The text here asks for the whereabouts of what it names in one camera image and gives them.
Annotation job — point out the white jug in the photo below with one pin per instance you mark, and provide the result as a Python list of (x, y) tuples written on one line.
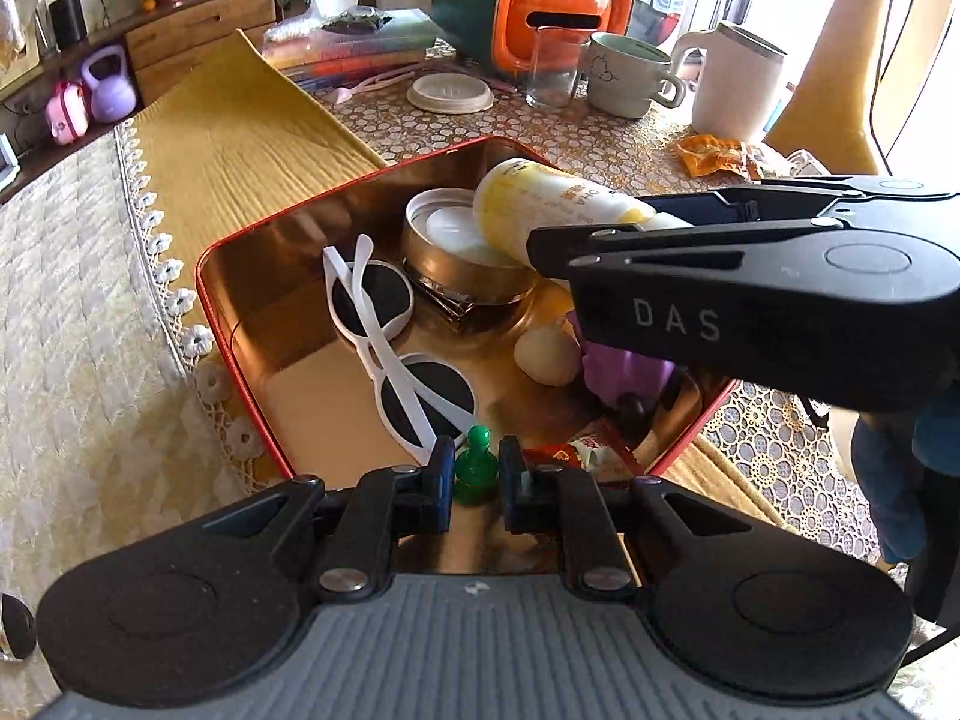
[(739, 86)]

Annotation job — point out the dark wooden low cabinet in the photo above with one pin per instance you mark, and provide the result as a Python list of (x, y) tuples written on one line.
[(30, 109)]

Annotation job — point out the yellow and white bottle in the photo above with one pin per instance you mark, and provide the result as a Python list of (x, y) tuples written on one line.
[(540, 202)]

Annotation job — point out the light wooden drawer cabinet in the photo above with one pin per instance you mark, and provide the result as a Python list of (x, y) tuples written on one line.
[(202, 26)]

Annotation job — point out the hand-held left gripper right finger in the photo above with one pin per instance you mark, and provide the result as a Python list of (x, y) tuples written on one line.
[(514, 480)]

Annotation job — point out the white printed mug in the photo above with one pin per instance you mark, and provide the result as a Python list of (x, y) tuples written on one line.
[(626, 79)]

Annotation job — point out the cream egg shaped object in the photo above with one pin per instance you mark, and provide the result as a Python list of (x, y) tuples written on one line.
[(547, 356)]

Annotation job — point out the purple spiky toy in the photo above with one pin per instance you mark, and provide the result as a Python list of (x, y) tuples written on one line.
[(626, 375)]

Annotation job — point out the red metal box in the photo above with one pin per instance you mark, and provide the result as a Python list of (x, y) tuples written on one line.
[(300, 277)]

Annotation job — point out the dark metal clip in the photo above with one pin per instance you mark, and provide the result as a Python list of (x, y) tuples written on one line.
[(446, 307)]

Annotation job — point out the red snack packet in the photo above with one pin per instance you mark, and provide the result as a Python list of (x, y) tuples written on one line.
[(577, 454)]

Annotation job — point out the orange snack wrapper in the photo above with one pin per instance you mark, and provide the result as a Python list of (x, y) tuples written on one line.
[(720, 154)]

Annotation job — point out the green push pin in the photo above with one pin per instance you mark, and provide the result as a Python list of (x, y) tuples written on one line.
[(474, 472)]

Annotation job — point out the cream quilted cover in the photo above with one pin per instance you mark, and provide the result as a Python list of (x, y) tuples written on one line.
[(90, 315)]

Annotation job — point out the stack of coloured folders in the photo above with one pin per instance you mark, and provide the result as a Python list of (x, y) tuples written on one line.
[(360, 37)]

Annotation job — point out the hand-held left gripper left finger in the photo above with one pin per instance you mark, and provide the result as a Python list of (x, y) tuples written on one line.
[(442, 480)]

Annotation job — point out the white round sunglasses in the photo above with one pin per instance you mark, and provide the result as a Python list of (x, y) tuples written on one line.
[(390, 360)]

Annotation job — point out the clear drinking glass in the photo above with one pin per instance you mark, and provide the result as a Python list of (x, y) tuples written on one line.
[(555, 67)]

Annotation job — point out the white lace tablecloth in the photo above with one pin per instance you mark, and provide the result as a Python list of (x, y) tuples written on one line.
[(622, 142)]

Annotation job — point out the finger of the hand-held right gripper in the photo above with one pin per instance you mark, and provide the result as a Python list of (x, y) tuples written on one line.
[(570, 244), (697, 208)]

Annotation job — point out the pink toy case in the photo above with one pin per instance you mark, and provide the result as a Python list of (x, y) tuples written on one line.
[(66, 114)]

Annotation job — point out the purple kettlebell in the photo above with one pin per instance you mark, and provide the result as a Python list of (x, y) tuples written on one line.
[(112, 94)]

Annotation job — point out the yellow woven mat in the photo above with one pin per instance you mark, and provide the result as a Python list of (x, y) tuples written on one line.
[(225, 135)]

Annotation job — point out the person's blue clothing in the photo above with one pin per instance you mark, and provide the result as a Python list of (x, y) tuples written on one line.
[(892, 480)]

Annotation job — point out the black speaker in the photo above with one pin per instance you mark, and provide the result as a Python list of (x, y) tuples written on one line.
[(67, 19)]

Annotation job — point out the pink spoon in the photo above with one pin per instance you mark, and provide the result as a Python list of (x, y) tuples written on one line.
[(367, 86)]

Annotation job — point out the round metal tin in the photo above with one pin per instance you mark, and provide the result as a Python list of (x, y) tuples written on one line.
[(450, 232)]

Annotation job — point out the white round lid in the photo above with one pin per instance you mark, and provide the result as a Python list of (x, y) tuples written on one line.
[(450, 94)]

